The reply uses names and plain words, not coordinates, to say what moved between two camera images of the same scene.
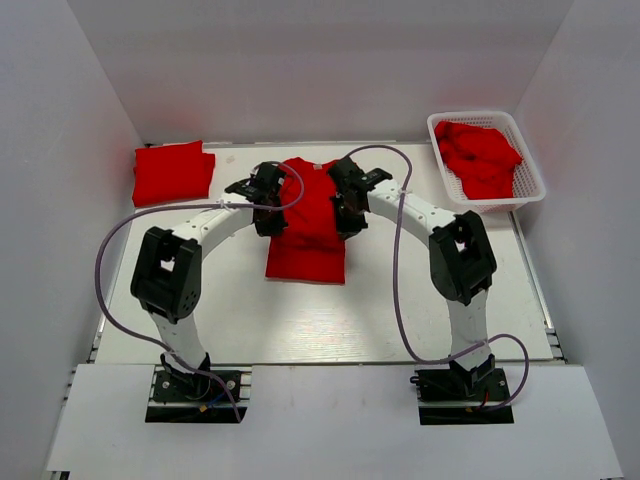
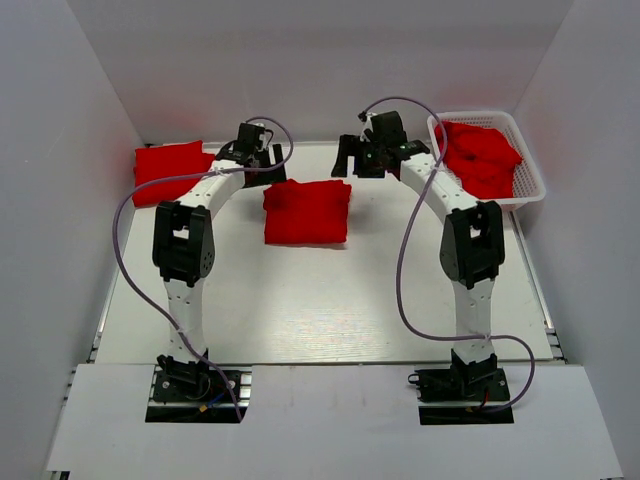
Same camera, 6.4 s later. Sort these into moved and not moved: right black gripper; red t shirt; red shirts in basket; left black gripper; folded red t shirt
Moved: left black gripper; right black gripper; red t shirt
Not moved: red shirts in basket; folded red t shirt
